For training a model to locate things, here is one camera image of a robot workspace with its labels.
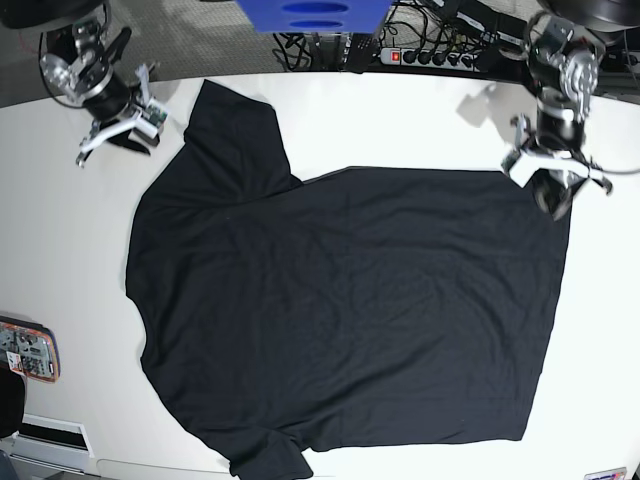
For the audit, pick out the black chair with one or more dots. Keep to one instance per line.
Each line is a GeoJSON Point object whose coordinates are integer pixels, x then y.
{"type": "Point", "coordinates": [12, 398]}

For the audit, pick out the sticker label card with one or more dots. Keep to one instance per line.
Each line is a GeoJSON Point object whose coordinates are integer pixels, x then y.
{"type": "Point", "coordinates": [612, 474]}

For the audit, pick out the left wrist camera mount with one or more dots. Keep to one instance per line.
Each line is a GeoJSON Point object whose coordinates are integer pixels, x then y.
{"type": "Point", "coordinates": [566, 167]}

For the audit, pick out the blue plastic box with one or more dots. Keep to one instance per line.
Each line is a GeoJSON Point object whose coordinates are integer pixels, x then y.
{"type": "Point", "coordinates": [309, 16]}

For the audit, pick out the black power adapter box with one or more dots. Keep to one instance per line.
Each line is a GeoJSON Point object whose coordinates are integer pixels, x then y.
{"type": "Point", "coordinates": [503, 30]}

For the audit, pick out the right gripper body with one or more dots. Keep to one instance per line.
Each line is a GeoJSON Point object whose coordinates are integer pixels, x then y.
{"type": "Point", "coordinates": [108, 99]}

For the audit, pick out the black T-shirt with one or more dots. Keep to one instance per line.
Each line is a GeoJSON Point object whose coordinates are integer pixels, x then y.
{"type": "Point", "coordinates": [369, 307]}

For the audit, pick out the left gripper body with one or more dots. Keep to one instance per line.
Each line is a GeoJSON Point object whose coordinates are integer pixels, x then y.
{"type": "Point", "coordinates": [558, 134]}

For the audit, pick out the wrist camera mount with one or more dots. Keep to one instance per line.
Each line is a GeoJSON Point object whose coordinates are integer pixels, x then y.
{"type": "Point", "coordinates": [145, 114]}
{"type": "Point", "coordinates": [566, 167]}

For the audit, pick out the white power strip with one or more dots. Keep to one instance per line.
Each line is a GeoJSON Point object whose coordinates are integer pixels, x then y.
{"type": "Point", "coordinates": [439, 59]}

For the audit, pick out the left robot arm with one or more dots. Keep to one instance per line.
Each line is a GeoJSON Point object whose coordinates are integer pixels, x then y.
{"type": "Point", "coordinates": [563, 62]}

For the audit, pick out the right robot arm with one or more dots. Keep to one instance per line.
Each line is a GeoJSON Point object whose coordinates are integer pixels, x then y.
{"type": "Point", "coordinates": [79, 61]}

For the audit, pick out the black remote control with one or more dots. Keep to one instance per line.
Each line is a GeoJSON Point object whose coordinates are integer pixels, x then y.
{"type": "Point", "coordinates": [360, 51]}

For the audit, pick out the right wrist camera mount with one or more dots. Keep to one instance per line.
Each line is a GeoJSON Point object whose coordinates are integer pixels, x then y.
{"type": "Point", "coordinates": [145, 114]}

